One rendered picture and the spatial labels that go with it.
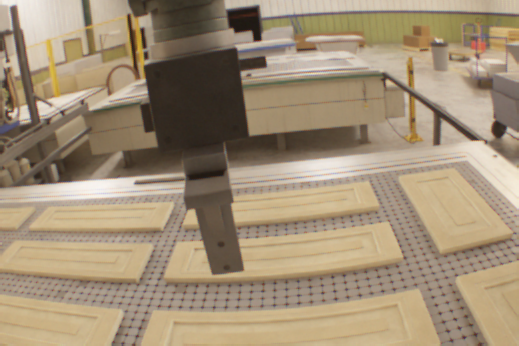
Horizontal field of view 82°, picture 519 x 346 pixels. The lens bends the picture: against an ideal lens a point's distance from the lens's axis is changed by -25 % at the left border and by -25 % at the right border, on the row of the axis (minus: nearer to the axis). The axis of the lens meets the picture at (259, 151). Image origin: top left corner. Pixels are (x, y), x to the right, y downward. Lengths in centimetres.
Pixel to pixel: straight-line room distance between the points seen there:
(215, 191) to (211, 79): 15
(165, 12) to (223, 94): 16
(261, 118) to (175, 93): 355
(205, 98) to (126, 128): 392
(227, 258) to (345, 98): 358
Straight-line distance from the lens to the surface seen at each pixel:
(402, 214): 125
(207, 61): 52
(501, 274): 101
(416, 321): 85
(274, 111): 404
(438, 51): 918
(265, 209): 131
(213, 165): 52
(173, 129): 54
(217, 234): 54
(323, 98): 403
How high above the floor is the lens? 151
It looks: 20 degrees down
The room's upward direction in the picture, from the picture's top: 8 degrees counter-clockwise
